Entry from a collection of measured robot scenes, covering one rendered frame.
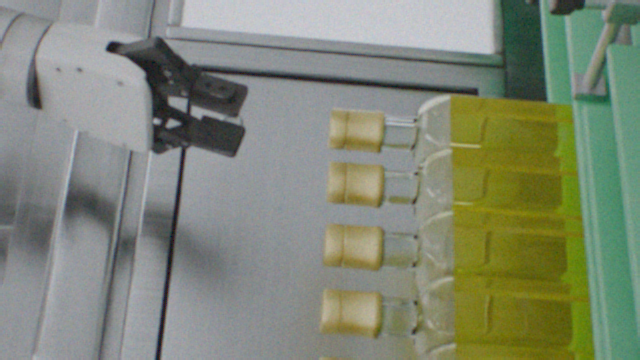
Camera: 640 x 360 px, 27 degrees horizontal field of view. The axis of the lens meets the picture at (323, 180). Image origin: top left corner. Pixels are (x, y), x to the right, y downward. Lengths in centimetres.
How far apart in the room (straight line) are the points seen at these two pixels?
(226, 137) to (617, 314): 36
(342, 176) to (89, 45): 23
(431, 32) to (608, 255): 42
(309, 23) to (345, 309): 43
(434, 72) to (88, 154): 35
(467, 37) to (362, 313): 44
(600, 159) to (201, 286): 36
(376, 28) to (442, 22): 7
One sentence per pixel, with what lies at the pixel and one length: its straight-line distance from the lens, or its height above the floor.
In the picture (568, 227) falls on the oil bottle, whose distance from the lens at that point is 103.
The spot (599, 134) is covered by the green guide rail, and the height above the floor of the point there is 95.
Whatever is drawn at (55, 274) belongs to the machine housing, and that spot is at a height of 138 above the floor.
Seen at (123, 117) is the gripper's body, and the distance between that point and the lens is 109.
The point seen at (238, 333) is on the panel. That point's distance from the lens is 112.
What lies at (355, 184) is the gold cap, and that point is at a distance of 103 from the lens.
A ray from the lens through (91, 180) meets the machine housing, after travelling 120.
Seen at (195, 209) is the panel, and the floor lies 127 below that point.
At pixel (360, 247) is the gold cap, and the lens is 100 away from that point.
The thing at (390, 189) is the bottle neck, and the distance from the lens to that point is 104.
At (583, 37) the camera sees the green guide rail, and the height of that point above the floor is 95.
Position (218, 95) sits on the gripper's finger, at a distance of 105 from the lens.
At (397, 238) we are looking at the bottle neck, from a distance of 101.
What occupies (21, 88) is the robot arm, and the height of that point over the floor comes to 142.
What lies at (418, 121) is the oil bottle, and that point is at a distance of 108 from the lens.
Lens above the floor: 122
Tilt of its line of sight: 3 degrees down
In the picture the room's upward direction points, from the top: 85 degrees counter-clockwise
